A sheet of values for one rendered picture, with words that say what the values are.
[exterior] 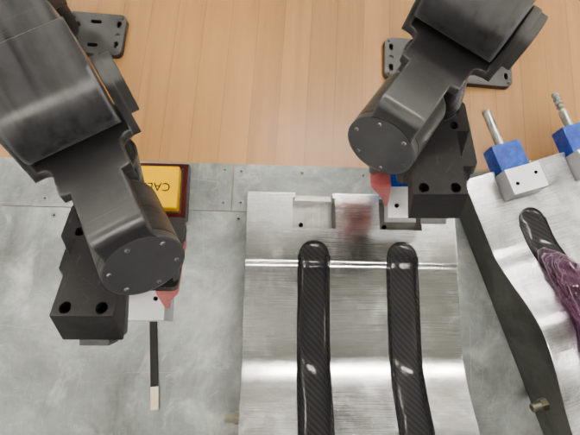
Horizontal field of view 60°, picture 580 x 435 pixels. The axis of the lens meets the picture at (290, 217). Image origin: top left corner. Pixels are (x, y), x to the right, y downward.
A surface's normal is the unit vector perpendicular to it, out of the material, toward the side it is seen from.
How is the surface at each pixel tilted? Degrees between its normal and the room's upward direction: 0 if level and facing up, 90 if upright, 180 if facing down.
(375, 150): 77
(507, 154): 0
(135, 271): 66
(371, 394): 25
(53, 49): 12
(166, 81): 0
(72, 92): 33
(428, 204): 70
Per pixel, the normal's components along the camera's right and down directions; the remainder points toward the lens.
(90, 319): 0.03, 0.74
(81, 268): 0.05, -0.67
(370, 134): -0.54, 0.71
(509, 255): -0.02, -0.47
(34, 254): 0.05, -0.25
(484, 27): -0.47, 0.55
